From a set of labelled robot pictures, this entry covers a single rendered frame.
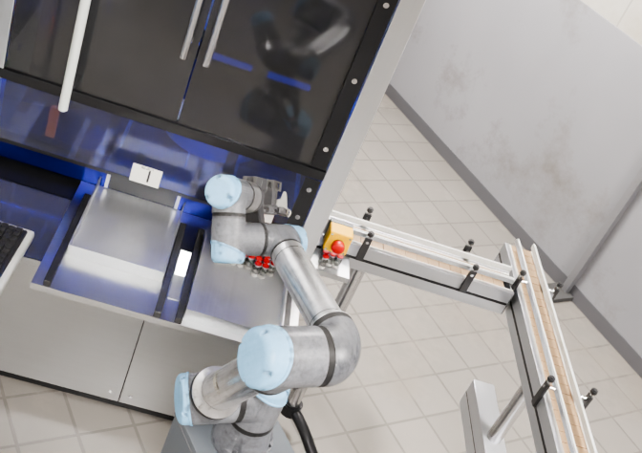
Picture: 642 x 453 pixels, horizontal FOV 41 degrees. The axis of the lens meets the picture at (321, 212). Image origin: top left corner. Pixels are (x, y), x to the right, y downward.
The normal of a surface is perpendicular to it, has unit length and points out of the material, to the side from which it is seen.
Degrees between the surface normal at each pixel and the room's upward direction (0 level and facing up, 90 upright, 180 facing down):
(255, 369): 84
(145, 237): 0
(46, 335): 90
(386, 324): 0
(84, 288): 0
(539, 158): 90
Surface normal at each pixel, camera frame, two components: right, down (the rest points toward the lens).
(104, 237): 0.34, -0.77
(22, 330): -0.03, 0.56
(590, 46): -0.83, 0.02
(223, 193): -0.33, -0.09
